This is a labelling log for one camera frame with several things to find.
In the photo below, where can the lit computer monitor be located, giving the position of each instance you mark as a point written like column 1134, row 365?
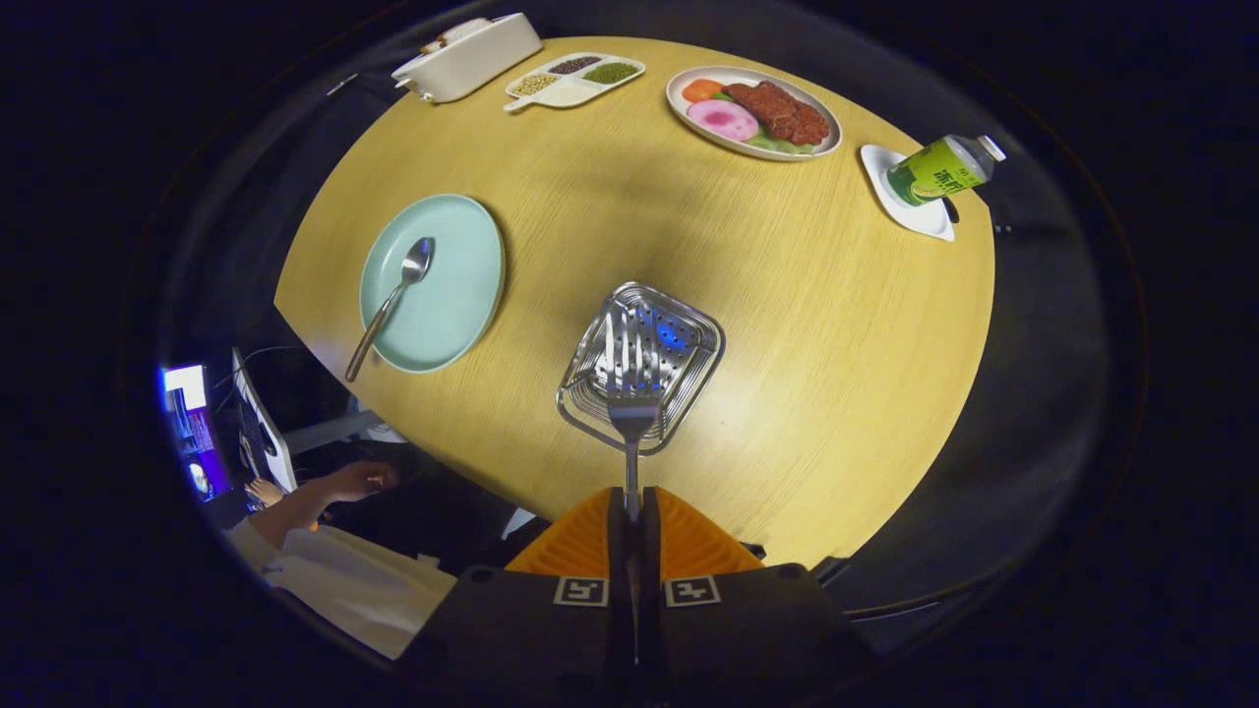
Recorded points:
column 192, row 433

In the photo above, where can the cream white toaster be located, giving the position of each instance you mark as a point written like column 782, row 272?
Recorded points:
column 477, row 61

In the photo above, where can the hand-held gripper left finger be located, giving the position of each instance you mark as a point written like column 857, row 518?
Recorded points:
column 617, row 551

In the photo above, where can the square metal drain basket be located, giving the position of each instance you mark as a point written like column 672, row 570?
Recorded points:
column 689, row 334

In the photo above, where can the pink round food slice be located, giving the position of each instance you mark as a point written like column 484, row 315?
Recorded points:
column 723, row 120

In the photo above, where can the red-brown meat pieces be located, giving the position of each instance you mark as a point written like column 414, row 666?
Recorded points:
column 777, row 110

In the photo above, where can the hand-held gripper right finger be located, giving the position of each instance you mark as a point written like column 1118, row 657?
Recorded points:
column 651, row 551

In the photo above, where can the white round food plate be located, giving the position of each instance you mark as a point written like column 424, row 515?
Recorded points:
column 718, row 75

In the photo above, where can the silver clip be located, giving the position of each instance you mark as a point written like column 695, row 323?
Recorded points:
column 342, row 84

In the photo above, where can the white divided condiment dish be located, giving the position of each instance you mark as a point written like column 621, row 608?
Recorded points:
column 568, row 95

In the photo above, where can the pile of yellow beans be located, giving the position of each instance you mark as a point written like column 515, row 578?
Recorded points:
column 534, row 84

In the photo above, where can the orange food slice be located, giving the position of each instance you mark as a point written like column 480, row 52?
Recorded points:
column 701, row 89

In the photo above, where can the green lettuce leaf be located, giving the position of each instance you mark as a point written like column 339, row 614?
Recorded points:
column 777, row 146

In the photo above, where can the white square coaster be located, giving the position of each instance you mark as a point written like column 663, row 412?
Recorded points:
column 915, row 218

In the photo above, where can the pale green round plate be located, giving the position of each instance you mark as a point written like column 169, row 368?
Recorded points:
column 452, row 295

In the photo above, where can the white laptop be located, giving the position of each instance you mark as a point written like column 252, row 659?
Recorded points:
column 264, row 428

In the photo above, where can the toasted bread slice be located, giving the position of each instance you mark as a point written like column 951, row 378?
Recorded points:
column 467, row 28
column 438, row 43

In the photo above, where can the pile of dark beans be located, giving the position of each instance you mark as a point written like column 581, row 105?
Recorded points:
column 573, row 65

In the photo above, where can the pile of green beans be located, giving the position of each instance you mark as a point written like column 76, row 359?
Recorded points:
column 612, row 72

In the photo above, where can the green label drink bottle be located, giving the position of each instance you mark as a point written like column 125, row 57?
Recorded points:
column 934, row 172

